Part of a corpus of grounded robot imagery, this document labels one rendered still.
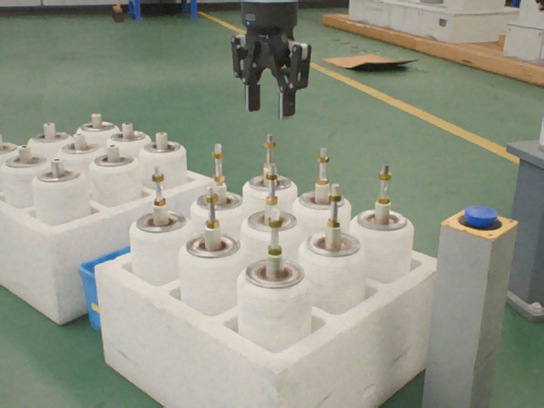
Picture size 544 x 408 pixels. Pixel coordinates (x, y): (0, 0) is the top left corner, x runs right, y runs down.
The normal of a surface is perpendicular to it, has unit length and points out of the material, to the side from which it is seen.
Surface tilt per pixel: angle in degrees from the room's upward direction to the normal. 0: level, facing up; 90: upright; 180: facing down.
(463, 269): 90
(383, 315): 90
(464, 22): 90
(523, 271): 90
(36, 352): 0
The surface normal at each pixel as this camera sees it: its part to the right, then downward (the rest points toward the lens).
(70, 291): 0.74, 0.26
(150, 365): -0.69, 0.27
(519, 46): -0.96, 0.11
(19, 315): 0.00, -0.93
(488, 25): 0.29, 0.36
